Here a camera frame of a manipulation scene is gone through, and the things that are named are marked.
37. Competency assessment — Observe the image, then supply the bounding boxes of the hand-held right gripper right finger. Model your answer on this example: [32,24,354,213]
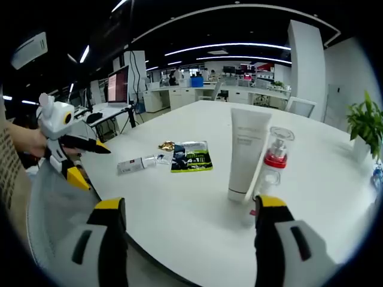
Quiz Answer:
[253,194,341,287]

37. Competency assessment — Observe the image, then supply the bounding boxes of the ceiling air conditioner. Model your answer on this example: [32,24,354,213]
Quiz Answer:
[10,31,49,70]

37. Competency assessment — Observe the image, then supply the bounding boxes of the white chair back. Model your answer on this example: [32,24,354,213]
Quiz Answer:
[284,96,318,119]

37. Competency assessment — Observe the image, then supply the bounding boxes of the small clear skincare sachet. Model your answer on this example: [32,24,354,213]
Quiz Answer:
[154,152,174,165]

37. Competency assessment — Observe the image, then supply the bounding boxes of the white side desk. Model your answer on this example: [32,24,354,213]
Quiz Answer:
[73,103,135,141]

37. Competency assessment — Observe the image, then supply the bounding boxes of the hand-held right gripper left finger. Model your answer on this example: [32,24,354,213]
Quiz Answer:
[54,197,129,287]

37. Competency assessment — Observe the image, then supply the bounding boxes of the skincare pump bottle red collar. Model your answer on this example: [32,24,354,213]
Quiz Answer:
[263,126,296,171]

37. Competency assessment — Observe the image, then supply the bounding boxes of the blue and white packets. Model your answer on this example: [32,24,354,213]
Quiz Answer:
[370,161,383,192]

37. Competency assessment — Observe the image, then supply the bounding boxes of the silver computer monitor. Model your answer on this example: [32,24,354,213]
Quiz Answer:
[107,65,132,109]

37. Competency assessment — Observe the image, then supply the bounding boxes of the green skincare sachet pack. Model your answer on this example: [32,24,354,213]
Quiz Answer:
[170,140,215,174]

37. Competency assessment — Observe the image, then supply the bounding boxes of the white office counter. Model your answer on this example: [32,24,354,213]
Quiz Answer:
[143,83,293,114]

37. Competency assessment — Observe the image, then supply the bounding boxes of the person's beige printed shirt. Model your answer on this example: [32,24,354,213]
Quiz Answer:
[0,119,31,216]

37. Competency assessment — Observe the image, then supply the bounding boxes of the person's left hand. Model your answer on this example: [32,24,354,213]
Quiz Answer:
[26,130,51,158]

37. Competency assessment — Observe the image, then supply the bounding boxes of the white skincare tube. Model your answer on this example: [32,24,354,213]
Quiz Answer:
[226,106,273,205]

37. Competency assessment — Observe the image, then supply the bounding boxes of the potted green plant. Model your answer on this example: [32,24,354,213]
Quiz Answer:
[345,91,383,164]

